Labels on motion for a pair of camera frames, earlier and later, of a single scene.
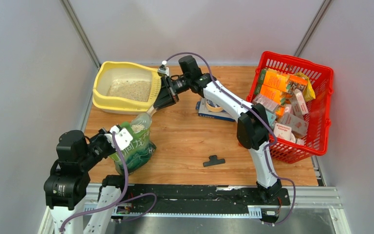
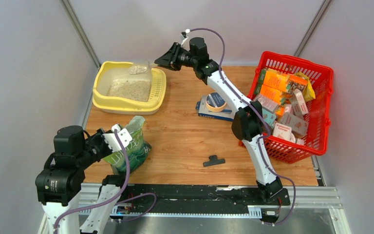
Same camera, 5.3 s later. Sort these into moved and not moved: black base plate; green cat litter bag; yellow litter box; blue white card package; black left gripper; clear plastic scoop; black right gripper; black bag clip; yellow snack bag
Moved: green cat litter bag; black right gripper; clear plastic scoop
Not moved: black base plate; yellow snack bag; blue white card package; black bag clip; black left gripper; yellow litter box
